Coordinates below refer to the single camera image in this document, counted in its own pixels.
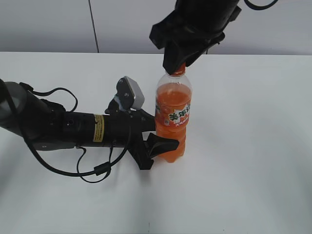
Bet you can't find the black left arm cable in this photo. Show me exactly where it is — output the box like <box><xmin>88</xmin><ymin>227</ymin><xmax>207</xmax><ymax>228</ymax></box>
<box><xmin>0</xmin><ymin>81</ymin><xmax>132</xmax><ymax>183</ymax></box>

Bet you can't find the orange bottle cap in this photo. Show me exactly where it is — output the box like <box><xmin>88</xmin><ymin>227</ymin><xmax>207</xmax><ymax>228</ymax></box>
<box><xmin>170</xmin><ymin>63</ymin><xmax>186</xmax><ymax>77</ymax></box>

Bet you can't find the orange soda plastic bottle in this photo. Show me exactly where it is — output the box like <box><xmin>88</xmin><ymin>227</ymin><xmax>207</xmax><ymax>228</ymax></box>
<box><xmin>155</xmin><ymin>73</ymin><xmax>192</xmax><ymax>163</ymax></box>

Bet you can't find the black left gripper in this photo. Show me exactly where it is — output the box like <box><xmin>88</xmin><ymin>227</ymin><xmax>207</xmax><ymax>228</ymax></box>
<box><xmin>104</xmin><ymin>97</ymin><xmax>179</xmax><ymax>170</ymax></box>

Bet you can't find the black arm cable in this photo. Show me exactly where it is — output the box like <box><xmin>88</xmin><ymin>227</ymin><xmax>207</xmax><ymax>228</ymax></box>
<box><xmin>0</xmin><ymin>81</ymin><xmax>132</xmax><ymax>183</ymax></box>
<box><xmin>243</xmin><ymin>0</ymin><xmax>280</xmax><ymax>11</ymax></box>

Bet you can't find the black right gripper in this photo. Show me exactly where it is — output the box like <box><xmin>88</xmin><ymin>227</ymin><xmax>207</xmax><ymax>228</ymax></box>
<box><xmin>149</xmin><ymin>0</ymin><xmax>241</xmax><ymax>74</ymax></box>

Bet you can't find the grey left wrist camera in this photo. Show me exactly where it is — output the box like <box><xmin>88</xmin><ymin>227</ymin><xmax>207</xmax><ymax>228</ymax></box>
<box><xmin>116</xmin><ymin>76</ymin><xmax>145</xmax><ymax>110</ymax></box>

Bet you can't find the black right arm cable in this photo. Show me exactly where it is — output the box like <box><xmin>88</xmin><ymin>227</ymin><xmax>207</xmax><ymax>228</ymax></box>
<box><xmin>243</xmin><ymin>0</ymin><xmax>280</xmax><ymax>11</ymax></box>

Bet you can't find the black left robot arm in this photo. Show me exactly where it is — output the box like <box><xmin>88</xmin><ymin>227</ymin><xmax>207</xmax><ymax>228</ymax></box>
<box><xmin>0</xmin><ymin>76</ymin><xmax>179</xmax><ymax>170</ymax></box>

